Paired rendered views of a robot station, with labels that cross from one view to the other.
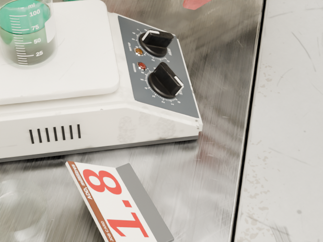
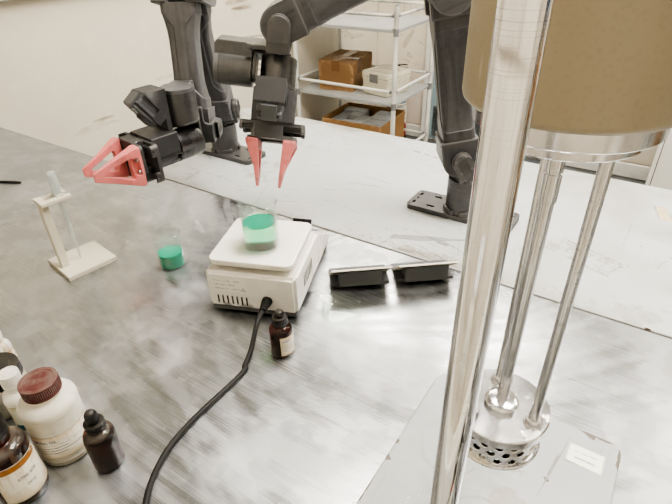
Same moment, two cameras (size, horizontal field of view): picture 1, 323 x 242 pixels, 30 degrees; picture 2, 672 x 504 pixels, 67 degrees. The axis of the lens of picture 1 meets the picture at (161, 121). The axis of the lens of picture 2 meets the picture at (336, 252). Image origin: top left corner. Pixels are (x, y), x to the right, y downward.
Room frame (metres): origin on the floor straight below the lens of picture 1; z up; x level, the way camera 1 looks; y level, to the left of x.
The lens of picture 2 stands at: (0.04, 0.62, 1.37)
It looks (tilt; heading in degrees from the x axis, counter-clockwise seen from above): 33 degrees down; 296
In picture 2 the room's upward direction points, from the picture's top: 2 degrees counter-clockwise
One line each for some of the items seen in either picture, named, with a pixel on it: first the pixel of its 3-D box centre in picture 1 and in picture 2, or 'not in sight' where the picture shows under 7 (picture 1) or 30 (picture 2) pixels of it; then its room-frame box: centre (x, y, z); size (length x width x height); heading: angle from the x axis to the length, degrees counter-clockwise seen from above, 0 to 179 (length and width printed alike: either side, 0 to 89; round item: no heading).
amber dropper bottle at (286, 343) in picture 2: not in sight; (280, 331); (0.31, 0.22, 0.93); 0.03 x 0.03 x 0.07
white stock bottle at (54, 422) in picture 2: not in sight; (54, 413); (0.45, 0.43, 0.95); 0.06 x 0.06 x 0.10
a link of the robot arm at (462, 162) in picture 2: not in sight; (463, 161); (0.19, -0.23, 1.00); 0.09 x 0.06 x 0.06; 115
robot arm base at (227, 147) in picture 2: not in sight; (224, 136); (0.78, -0.33, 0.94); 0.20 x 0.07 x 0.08; 172
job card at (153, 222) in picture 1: (119, 201); (359, 268); (0.28, 0.03, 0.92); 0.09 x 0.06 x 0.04; 30
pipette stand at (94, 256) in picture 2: not in sight; (71, 228); (0.72, 0.16, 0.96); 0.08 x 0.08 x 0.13; 73
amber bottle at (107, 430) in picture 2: not in sight; (99, 437); (0.40, 0.43, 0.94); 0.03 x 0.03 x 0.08
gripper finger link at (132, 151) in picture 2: not in sight; (117, 166); (0.69, 0.07, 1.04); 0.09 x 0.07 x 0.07; 74
